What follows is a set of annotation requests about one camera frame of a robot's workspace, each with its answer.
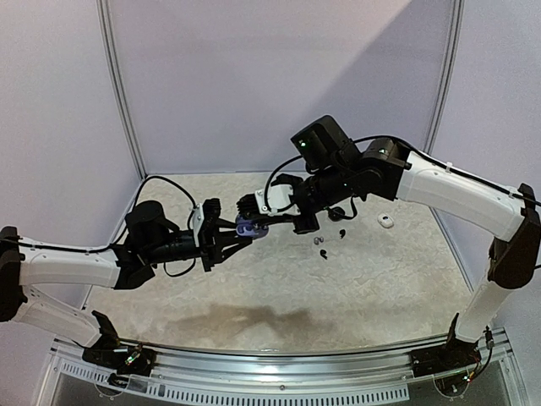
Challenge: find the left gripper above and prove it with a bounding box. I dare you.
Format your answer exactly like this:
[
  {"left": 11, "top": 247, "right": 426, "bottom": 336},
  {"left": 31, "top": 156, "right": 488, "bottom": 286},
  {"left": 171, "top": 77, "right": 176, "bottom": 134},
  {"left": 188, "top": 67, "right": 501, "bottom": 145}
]
[{"left": 145, "top": 219, "right": 252, "bottom": 272}]

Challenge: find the purple round charging case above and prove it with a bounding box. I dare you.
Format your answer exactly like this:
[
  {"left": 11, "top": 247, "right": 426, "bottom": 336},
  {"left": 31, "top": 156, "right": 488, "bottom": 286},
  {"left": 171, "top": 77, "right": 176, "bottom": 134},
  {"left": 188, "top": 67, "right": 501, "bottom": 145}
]
[{"left": 235, "top": 215, "right": 269, "bottom": 239}]

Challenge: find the white earbud charging case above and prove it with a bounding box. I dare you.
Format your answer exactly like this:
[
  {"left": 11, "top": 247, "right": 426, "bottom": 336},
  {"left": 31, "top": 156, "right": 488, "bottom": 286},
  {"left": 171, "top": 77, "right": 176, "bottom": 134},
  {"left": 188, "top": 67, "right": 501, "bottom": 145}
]
[{"left": 377, "top": 214, "right": 394, "bottom": 228}]

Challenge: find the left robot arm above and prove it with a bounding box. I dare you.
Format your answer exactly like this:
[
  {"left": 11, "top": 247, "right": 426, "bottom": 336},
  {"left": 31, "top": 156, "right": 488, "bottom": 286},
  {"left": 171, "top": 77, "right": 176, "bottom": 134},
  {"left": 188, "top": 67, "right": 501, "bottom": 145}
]
[{"left": 1, "top": 199, "right": 254, "bottom": 367}]

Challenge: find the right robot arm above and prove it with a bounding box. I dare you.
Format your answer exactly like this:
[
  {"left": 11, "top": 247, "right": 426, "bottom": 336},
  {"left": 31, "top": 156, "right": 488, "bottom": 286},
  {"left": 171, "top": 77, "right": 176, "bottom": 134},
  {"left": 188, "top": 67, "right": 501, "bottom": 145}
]
[{"left": 255, "top": 115, "right": 540, "bottom": 369}]

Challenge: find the black charging case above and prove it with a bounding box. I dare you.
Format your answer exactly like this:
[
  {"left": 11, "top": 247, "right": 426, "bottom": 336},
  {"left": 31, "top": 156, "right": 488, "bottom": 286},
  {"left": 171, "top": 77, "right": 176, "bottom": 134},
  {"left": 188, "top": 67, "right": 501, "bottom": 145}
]
[{"left": 327, "top": 207, "right": 345, "bottom": 222}]

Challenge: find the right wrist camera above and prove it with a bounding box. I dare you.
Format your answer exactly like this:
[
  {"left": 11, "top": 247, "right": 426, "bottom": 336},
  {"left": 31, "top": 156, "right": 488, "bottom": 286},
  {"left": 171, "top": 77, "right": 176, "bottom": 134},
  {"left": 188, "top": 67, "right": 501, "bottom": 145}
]
[{"left": 237, "top": 174, "right": 303, "bottom": 221}]

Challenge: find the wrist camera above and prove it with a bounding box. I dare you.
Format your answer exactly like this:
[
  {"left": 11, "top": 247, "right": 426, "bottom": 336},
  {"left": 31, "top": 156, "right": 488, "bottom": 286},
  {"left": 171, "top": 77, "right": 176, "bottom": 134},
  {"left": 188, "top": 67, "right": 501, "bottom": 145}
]
[
  {"left": 237, "top": 174, "right": 303, "bottom": 221},
  {"left": 191, "top": 198, "right": 221, "bottom": 248}
]

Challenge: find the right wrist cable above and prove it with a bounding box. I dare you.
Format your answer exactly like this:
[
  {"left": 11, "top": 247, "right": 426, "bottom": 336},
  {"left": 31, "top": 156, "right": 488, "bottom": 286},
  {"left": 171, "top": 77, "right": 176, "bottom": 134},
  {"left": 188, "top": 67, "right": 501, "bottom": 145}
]
[{"left": 263, "top": 154, "right": 303, "bottom": 204}]

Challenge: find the wrist cable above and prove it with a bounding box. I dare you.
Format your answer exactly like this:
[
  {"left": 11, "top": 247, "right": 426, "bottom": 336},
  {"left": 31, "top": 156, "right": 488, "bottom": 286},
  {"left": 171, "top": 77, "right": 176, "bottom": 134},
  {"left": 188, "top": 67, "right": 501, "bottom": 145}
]
[
  {"left": 263, "top": 154, "right": 303, "bottom": 204},
  {"left": 107, "top": 175, "right": 199, "bottom": 255}
]

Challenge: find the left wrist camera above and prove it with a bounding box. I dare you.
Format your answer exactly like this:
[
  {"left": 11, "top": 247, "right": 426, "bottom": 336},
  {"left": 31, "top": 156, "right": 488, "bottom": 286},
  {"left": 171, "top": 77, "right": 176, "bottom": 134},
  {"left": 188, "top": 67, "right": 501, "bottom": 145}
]
[{"left": 191, "top": 198, "right": 221, "bottom": 248}]

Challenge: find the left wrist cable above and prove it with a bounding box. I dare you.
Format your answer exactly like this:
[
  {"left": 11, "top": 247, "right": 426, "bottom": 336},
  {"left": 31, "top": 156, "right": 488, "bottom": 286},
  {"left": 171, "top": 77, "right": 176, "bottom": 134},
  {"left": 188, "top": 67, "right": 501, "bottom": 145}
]
[{"left": 107, "top": 175, "right": 199, "bottom": 255}]

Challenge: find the aluminium front rail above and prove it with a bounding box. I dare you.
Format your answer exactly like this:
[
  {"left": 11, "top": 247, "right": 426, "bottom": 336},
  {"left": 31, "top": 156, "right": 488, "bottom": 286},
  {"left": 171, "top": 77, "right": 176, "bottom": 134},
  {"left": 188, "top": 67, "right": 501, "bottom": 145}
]
[{"left": 36, "top": 329, "right": 529, "bottom": 405}]

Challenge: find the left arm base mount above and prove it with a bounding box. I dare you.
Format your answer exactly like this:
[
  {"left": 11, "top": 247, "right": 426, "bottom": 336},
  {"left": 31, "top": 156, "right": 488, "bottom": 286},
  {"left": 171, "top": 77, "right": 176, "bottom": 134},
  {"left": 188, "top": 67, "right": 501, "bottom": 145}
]
[{"left": 82, "top": 310, "right": 157, "bottom": 387}]

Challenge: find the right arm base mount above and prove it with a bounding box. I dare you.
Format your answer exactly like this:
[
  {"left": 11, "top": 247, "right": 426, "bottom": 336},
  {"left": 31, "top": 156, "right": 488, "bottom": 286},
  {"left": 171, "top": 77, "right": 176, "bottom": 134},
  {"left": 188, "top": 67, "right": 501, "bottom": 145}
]
[{"left": 409, "top": 314, "right": 494, "bottom": 381}]

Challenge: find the right frame post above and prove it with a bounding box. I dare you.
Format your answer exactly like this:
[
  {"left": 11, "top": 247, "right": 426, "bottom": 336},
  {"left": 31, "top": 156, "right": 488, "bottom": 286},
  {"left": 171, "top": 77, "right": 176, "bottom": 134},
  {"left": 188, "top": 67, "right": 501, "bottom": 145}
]
[{"left": 423, "top": 0, "right": 464, "bottom": 154}]

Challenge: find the frame post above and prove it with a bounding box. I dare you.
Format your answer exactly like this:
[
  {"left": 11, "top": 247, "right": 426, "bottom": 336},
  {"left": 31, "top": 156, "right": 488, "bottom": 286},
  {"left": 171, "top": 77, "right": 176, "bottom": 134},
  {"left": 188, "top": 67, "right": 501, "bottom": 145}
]
[
  {"left": 423, "top": 0, "right": 464, "bottom": 154},
  {"left": 96, "top": 0, "right": 148, "bottom": 180}
]

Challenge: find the left frame post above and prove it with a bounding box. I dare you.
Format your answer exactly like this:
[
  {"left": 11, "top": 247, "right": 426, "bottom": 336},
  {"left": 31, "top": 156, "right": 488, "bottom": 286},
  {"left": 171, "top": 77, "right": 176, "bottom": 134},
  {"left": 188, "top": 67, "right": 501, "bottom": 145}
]
[{"left": 96, "top": 0, "right": 148, "bottom": 180}]

